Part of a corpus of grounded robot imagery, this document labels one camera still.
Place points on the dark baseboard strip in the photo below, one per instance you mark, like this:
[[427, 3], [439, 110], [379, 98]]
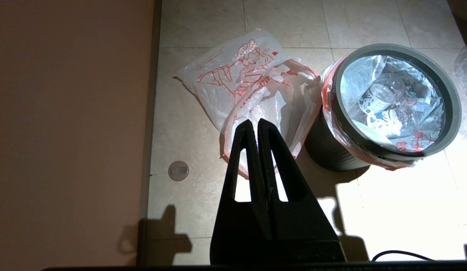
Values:
[[150, 113]]

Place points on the round metal floor plate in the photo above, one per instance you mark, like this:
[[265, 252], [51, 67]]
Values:
[[178, 171]]

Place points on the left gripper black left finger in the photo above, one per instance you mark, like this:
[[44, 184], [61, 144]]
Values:
[[233, 226]]

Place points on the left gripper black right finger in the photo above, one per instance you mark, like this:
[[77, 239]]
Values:
[[305, 226]]

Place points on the black round trash bin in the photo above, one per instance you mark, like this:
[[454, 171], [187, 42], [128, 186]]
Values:
[[323, 146]]

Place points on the clear plastic bottle printed label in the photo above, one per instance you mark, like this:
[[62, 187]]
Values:
[[380, 98], [384, 126]]

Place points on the crumpled clear plastic bag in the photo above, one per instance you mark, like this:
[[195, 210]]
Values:
[[466, 71]]

